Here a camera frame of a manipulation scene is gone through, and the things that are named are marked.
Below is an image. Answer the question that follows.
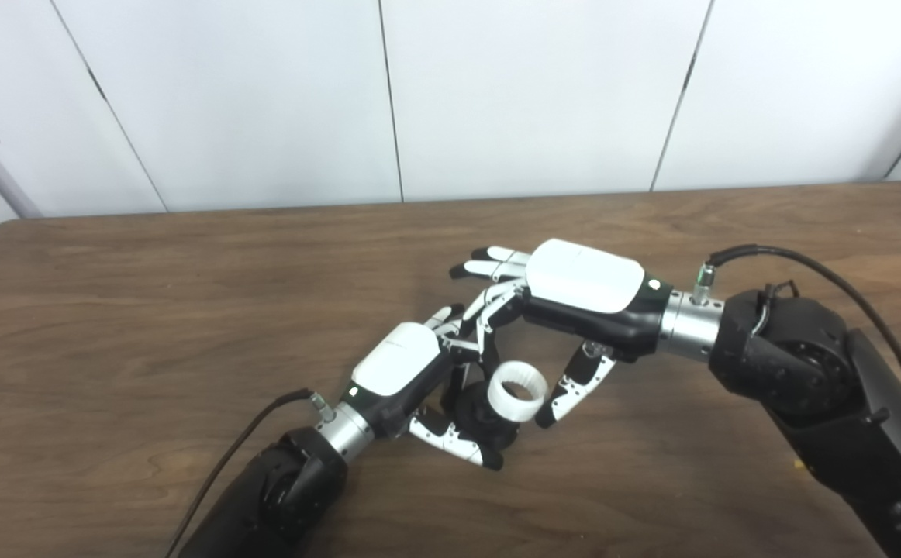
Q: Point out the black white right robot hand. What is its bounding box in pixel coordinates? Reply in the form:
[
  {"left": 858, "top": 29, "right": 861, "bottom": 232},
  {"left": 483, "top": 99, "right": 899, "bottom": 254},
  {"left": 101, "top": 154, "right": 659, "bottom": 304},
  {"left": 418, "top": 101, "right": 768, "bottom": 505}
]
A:
[{"left": 449, "top": 239, "right": 672, "bottom": 429}]

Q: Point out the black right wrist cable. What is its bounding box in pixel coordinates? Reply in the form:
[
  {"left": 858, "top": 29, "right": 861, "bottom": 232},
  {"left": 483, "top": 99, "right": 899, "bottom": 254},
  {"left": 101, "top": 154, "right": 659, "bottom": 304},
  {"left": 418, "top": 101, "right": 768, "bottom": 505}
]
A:
[{"left": 691, "top": 245, "right": 901, "bottom": 415}]

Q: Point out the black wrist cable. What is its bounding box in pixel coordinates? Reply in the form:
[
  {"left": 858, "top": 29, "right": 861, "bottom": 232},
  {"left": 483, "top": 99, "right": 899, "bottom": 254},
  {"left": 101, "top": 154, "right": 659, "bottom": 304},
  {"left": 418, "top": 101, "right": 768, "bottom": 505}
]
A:
[
  {"left": 691, "top": 245, "right": 901, "bottom": 415},
  {"left": 165, "top": 388, "right": 337, "bottom": 558}
]

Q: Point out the white ring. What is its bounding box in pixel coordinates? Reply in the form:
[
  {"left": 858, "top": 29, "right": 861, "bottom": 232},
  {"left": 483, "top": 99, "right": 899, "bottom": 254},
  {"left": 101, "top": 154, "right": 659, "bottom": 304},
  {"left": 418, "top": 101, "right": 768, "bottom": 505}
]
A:
[{"left": 487, "top": 361, "right": 549, "bottom": 424}]

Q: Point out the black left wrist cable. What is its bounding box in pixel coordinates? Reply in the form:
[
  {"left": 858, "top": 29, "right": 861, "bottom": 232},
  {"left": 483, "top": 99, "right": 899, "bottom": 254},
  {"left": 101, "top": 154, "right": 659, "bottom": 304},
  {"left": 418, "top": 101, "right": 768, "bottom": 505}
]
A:
[{"left": 165, "top": 388, "right": 337, "bottom": 558}]

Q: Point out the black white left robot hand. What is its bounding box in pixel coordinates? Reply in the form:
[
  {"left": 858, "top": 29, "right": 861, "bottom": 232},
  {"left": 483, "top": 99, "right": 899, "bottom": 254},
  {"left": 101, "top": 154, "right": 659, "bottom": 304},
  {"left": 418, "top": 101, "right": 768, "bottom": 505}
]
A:
[{"left": 346, "top": 305, "right": 506, "bottom": 471}]

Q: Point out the round black part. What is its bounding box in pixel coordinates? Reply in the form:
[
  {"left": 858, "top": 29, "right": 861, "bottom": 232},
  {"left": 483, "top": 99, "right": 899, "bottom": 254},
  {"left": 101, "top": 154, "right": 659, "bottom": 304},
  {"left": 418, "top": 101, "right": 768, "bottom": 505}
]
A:
[{"left": 454, "top": 380, "right": 521, "bottom": 450}]

